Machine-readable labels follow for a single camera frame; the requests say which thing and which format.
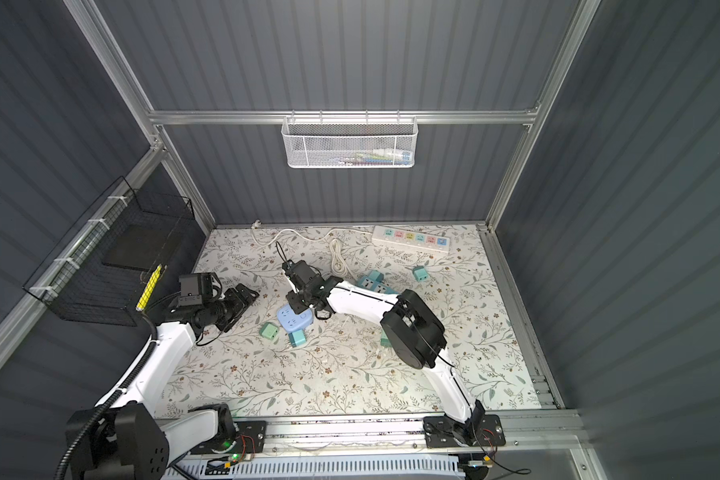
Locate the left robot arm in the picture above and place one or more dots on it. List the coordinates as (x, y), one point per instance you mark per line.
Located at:
(120, 438)

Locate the teal power strip with USB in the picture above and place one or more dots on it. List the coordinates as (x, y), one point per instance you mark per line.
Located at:
(374, 281)

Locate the black pad in basket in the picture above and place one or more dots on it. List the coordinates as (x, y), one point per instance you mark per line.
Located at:
(142, 248)

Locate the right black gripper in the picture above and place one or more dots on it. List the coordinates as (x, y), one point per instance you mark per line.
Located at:
(292, 297)

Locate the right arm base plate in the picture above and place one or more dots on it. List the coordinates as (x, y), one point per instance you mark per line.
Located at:
(443, 432)

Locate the green plug far left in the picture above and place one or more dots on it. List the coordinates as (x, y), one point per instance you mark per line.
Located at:
(269, 331)

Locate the white long power strip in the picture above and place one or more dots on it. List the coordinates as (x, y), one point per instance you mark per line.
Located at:
(410, 240)

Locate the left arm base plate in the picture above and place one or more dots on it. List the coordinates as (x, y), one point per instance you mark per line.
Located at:
(249, 438)

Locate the lavender square power socket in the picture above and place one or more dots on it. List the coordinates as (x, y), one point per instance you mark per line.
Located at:
(292, 321)

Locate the yellow marker in basket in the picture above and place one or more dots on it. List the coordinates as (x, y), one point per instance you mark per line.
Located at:
(149, 288)

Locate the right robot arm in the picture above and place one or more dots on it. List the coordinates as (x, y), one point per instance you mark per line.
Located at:
(415, 333)

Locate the teal plug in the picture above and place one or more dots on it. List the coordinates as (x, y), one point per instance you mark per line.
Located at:
(420, 274)
(297, 338)

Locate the pens in white basket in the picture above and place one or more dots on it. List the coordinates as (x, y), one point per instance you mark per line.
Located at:
(379, 157)

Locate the black wire side basket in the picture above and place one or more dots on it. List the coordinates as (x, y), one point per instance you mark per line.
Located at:
(73, 283)

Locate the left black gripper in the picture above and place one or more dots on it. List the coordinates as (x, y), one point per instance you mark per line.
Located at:
(238, 305)

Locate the white wire wall basket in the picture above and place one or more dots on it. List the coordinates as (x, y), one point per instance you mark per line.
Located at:
(313, 145)

